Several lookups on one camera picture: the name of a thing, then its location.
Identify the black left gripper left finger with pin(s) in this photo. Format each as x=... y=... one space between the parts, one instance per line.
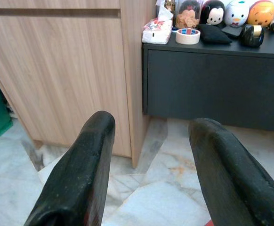
x=80 y=169

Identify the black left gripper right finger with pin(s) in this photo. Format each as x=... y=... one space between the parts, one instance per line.
x=228 y=179

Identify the dark grey low cabinet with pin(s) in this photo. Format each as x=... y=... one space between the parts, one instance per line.
x=210 y=82

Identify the light wooden cabinet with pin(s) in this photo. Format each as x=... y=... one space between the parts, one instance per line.
x=57 y=70

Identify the black jar with gold band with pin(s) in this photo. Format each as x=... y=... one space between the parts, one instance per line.
x=251 y=36

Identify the black fabric pouch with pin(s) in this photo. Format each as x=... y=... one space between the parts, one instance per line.
x=213 y=34

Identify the masking tape roll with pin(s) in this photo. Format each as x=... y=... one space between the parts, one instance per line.
x=187 y=37

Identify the dark grey flat case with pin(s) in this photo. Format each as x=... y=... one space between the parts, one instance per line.
x=232 y=31

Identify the white tissue pack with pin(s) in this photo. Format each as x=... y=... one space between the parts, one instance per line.
x=155 y=31

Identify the white duck plush toy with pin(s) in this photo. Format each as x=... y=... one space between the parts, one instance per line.
x=237 y=13

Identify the black mouse plush toy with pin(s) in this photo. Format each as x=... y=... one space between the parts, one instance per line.
x=213 y=13

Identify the clear dome with doll figure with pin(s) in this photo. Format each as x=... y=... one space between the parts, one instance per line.
x=187 y=16

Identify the yellow bear plush toy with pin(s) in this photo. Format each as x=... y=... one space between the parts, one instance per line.
x=261 y=13

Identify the white crumpled tissue paper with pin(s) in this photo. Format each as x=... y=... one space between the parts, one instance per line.
x=165 y=13

